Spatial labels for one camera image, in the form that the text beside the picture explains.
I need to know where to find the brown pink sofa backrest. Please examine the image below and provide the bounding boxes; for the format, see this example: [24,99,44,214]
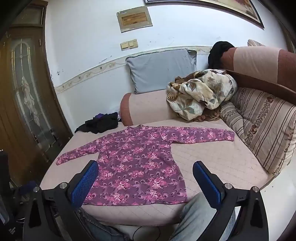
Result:
[220,46,296,105]

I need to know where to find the striped floral quilt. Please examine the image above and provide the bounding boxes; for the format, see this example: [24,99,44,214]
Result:
[220,88,295,175]

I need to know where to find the pink bolster cushion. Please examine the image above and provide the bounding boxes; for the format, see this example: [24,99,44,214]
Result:
[120,90,181,126]

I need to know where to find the purple floral long-sleeve shirt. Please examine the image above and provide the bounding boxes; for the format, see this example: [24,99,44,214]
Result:
[56,125,235,206]

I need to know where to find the floral beige blanket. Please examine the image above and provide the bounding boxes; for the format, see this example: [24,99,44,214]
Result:
[166,69,238,122]

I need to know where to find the black cable on floor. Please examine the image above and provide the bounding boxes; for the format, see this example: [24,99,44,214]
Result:
[131,225,163,241]

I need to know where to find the dark framed picture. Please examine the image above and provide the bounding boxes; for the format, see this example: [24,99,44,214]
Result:
[143,0,265,30]

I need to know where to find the black clothes pile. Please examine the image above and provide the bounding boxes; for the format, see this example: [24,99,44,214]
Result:
[74,112,118,134]

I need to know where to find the person left leg jeans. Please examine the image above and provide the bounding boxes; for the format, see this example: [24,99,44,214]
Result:
[76,208,131,241]

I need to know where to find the person leg jeans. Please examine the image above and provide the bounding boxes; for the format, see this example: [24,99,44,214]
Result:
[76,208,131,241]
[173,192,239,241]

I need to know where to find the framed certificate on wall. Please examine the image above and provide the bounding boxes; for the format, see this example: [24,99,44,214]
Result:
[116,6,153,33]

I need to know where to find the person right leg jeans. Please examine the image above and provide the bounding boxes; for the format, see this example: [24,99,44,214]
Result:
[173,192,239,241]

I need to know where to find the beige wall switch plate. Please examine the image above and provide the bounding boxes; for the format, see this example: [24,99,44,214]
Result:
[120,39,138,51]

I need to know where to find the grey pillow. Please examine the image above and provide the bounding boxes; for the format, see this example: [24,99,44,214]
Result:
[125,49,197,94]

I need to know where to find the black garment on backrest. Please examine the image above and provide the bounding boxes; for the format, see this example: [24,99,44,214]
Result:
[208,41,236,70]

